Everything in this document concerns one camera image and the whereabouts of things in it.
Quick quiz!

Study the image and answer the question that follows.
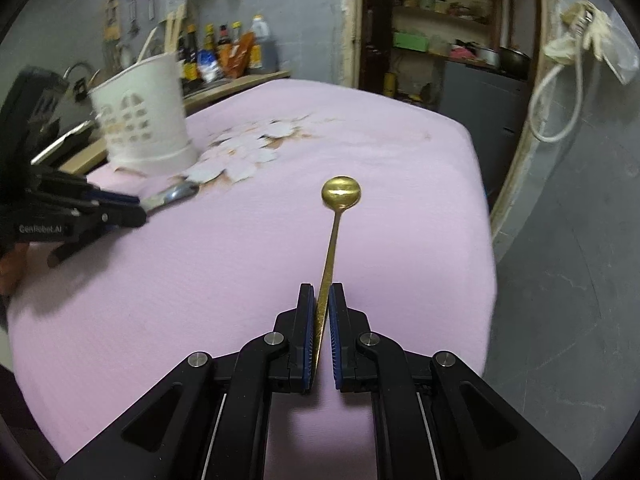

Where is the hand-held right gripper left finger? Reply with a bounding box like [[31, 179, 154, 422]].
[[55, 282, 319, 480]]

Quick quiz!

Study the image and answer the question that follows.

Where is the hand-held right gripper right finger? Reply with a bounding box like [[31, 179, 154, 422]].
[[327, 282, 583, 480]]

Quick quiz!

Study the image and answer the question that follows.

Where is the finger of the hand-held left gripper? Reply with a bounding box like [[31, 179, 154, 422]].
[[29, 165, 142, 211], [47, 202, 150, 269]]

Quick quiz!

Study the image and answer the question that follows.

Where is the silver spoon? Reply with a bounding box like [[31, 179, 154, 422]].
[[141, 179, 201, 214]]

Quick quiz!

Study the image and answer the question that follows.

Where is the white utensil holder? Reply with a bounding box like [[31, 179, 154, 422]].
[[87, 52, 201, 177]]

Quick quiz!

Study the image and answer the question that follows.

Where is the gold spoon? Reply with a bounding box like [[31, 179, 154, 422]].
[[312, 175, 362, 377]]

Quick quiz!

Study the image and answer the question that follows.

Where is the person's left hand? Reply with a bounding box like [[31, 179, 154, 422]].
[[0, 242, 31, 296]]

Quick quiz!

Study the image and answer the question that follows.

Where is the metal faucet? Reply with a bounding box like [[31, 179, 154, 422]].
[[64, 62, 97, 87]]

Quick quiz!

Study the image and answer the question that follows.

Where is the pink printed cloth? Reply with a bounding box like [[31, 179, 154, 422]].
[[7, 77, 497, 480]]

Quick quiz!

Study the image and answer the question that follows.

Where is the wooden knife holder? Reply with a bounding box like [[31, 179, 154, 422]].
[[104, 0, 121, 41]]

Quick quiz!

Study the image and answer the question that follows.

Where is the blue white packet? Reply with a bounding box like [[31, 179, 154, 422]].
[[197, 49, 224, 84]]

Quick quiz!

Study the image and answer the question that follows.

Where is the wooden counter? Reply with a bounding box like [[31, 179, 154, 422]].
[[57, 69, 292, 177]]

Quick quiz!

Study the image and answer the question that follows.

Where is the orange snack packet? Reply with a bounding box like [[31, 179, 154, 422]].
[[219, 32, 256, 79]]

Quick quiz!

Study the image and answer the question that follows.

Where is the large oil bottle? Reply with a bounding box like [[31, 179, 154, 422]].
[[248, 14, 279, 74]]

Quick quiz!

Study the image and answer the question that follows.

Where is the grey cabinet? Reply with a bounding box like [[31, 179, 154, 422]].
[[439, 57, 532, 197]]

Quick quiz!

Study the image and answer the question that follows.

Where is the green box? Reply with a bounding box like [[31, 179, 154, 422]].
[[392, 31, 430, 55]]

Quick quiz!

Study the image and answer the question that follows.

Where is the black pot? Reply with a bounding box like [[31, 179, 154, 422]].
[[498, 45, 532, 79]]

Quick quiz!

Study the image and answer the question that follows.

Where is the wooden shelf unit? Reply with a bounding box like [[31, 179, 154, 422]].
[[392, 0, 504, 59]]

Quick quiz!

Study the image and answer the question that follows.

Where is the clear plastic bag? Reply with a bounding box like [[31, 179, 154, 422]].
[[599, 34, 640, 86]]

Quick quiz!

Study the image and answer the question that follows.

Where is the wooden door frame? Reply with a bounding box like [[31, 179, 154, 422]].
[[342, 0, 364, 92]]

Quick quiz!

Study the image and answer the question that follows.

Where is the white cable bundle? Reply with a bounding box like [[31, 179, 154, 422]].
[[529, 0, 614, 144]]

